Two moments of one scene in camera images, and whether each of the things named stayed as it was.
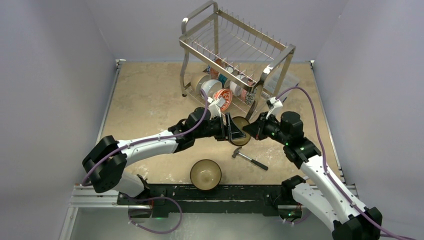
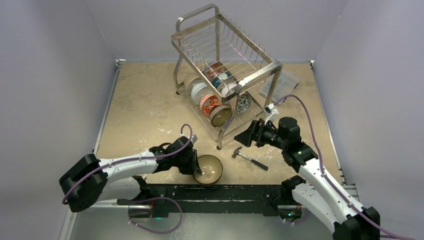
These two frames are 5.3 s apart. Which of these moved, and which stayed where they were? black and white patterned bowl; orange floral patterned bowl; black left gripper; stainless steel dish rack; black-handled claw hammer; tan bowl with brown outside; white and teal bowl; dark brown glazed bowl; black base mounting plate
Moved: black and white patterned bowl; dark brown glazed bowl; white and teal bowl; black left gripper; tan bowl with brown outside; stainless steel dish rack; orange floral patterned bowl
Stayed: black base mounting plate; black-handled claw hammer
